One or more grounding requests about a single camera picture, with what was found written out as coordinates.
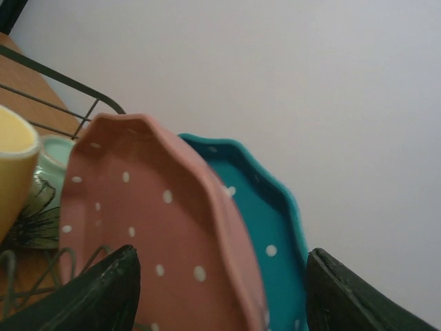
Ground green ceramic bowl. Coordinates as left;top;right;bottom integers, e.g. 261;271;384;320
5;135;75;250

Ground pink plate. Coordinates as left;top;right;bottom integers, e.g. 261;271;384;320
59;114;269;330

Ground black wire dish rack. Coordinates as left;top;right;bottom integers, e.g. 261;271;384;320
1;39;123;319

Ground left black frame post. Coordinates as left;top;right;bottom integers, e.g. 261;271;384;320
0;0;28;35

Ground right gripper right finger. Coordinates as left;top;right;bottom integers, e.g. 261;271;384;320
306;248;435;331

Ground yellow mug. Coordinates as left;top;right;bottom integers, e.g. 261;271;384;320
1;106;40;239

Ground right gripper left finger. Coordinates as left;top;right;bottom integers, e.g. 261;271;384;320
1;245;141;330

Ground blue dotted plate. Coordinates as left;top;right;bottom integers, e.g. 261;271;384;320
179;133;308;330

